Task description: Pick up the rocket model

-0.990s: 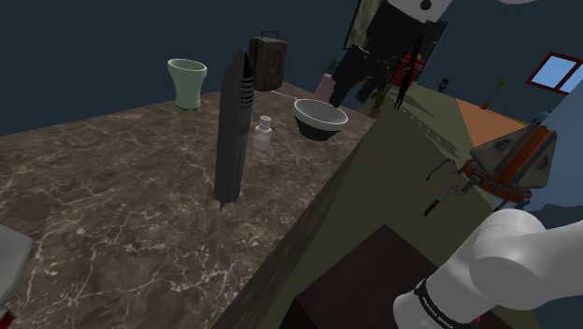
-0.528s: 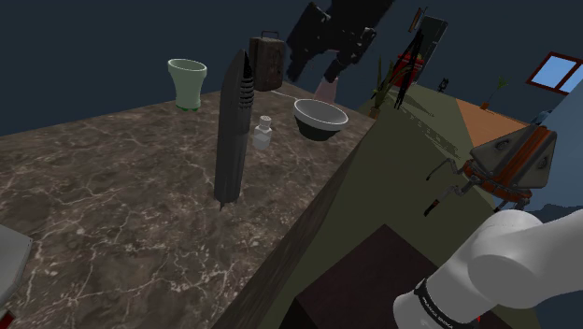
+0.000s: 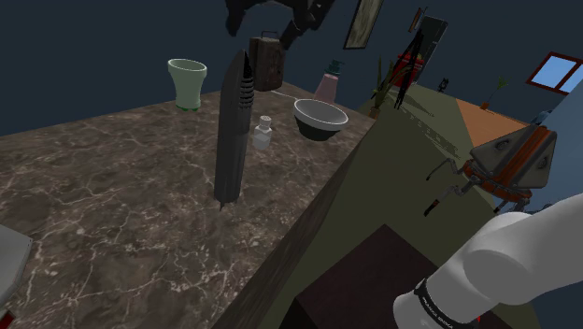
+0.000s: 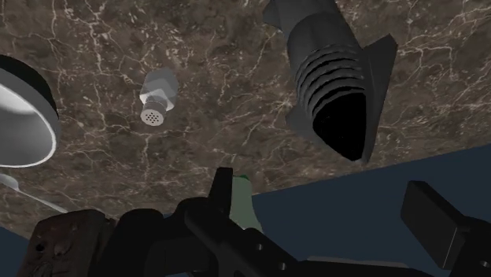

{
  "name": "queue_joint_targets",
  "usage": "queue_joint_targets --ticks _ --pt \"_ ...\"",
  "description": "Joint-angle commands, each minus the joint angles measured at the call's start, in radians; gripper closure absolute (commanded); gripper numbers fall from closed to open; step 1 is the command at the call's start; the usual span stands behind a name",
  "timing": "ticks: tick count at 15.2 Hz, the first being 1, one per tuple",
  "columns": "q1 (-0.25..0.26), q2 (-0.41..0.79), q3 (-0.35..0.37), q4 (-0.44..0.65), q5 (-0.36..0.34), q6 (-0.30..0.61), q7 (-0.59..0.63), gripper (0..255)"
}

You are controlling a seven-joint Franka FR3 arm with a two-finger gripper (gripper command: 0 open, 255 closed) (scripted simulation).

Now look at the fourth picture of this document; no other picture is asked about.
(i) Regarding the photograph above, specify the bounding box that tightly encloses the pale green bottle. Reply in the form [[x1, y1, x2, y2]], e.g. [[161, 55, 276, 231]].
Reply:
[[229, 174, 264, 234]]

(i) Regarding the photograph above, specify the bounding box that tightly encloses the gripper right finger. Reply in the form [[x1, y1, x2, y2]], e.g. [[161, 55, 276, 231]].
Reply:
[[401, 179, 491, 277]]

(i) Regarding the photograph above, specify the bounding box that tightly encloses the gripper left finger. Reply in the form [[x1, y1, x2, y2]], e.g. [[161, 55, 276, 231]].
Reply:
[[17, 167, 305, 277]]

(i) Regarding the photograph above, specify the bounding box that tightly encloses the grey bowl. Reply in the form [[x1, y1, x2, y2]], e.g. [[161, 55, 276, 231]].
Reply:
[[0, 54, 61, 168]]

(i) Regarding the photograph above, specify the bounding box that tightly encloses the clear glass salt shaker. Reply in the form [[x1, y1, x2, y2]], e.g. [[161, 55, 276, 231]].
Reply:
[[138, 68, 180, 127]]

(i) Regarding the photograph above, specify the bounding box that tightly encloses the silver spoon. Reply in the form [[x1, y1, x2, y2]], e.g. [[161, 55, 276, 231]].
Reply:
[[0, 172, 68, 214]]

